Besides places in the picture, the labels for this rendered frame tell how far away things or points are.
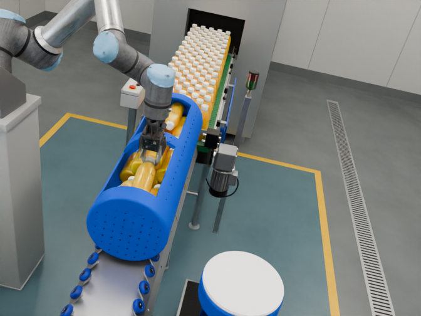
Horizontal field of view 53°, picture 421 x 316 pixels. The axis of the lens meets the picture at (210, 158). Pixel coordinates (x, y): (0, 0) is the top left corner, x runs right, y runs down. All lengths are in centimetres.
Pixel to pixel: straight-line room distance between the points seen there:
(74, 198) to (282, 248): 159
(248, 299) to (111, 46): 91
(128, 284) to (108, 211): 27
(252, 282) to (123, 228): 47
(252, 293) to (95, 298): 51
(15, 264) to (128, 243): 118
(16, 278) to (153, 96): 160
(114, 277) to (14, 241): 102
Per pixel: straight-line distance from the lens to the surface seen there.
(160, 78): 138
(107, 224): 149
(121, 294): 152
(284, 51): 632
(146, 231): 146
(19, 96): 216
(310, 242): 337
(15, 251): 253
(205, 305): 145
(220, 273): 148
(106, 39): 142
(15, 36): 214
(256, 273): 152
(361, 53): 644
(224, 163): 246
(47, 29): 214
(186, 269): 287
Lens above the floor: 211
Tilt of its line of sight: 32 degrees down
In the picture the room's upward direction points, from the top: 12 degrees clockwise
